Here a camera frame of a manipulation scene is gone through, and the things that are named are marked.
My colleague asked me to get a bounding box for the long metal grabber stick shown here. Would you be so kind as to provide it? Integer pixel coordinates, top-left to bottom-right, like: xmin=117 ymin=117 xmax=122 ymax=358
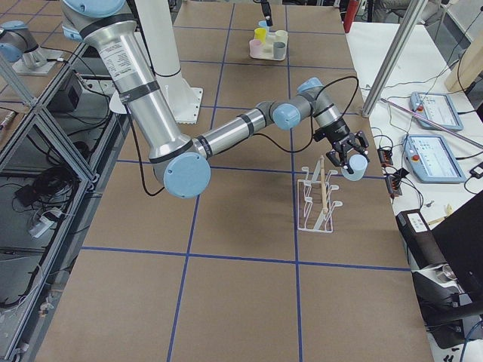
xmin=379 ymin=98 xmax=483 ymax=150

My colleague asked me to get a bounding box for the yellow plastic cup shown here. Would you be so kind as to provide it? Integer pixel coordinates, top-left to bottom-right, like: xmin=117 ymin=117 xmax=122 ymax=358
xmin=254 ymin=27 xmax=267 ymax=44

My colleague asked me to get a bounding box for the grey plastic cup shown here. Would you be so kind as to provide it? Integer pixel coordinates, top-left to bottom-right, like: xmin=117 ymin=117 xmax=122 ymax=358
xmin=272 ymin=41 xmax=287 ymax=60

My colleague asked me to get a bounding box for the wooden rack handle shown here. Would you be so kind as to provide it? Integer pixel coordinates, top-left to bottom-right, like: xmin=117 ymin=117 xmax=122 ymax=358
xmin=319 ymin=155 xmax=328 ymax=216

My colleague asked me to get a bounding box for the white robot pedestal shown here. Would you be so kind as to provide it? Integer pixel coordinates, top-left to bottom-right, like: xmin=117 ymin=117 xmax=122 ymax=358
xmin=109 ymin=0 xmax=203 ymax=125

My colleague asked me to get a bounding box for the light blue cup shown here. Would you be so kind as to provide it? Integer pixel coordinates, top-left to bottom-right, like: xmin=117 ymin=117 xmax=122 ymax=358
xmin=258 ymin=20 xmax=270 ymax=34
xmin=341 ymin=154 xmax=368 ymax=181

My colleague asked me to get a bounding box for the cream white cup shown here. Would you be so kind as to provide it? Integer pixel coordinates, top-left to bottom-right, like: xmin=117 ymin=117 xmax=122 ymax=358
xmin=275 ymin=30 xmax=288 ymax=44

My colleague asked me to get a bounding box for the far teach pendant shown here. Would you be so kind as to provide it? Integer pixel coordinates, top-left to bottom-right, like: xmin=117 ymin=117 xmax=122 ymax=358
xmin=410 ymin=91 xmax=463 ymax=131

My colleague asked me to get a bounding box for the white wire cup rack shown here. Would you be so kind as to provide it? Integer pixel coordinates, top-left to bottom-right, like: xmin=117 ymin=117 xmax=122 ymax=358
xmin=296 ymin=161 xmax=343 ymax=233

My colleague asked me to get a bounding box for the cream plastic tray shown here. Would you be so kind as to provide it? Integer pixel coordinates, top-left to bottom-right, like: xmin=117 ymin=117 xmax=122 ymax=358
xmin=253 ymin=32 xmax=288 ymax=61

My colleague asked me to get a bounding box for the teach pendant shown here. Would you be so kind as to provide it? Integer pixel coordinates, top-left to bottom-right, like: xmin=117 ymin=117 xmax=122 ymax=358
xmin=410 ymin=91 xmax=463 ymax=131
xmin=402 ymin=134 xmax=466 ymax=184

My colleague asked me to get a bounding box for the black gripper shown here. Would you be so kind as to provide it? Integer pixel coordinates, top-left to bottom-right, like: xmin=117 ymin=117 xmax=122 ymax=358
xmin=313 ymin=124 xmax=369 ymax=168

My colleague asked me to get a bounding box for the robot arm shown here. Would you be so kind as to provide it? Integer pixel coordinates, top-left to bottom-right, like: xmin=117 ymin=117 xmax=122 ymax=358
xmin=61 ymin=1 xmax=369 ymax=198

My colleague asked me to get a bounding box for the aluminium frame post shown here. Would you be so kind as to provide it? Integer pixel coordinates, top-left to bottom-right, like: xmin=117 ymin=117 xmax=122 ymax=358
xmin=361 ymin=0 xmax=428 ymax=118

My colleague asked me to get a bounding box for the near teach pendant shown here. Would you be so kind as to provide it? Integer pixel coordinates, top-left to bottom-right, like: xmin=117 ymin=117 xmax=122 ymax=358
xmin=402 ymin=134 xmax=466 ymax=184

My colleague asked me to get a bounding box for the red fire extinguisher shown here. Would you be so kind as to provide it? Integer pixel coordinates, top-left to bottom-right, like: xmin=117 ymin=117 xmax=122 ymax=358
xmin=343 ymin=0 xmax=359 ymax=34

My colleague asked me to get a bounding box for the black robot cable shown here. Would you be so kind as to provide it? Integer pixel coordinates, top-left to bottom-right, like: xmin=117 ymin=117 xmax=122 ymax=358
xmin=128 ymin=75 xmax=360 ymax=198

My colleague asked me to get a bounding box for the pink plastic cup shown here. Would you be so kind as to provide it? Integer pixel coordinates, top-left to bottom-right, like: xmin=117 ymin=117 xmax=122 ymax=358
xmin=249 ymin=38 xmax=263 ymax=58

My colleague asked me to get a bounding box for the black computer monitor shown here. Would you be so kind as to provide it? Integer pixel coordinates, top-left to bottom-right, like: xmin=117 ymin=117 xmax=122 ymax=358
xmin=432 ymin=193 xmax=482 ymax=295

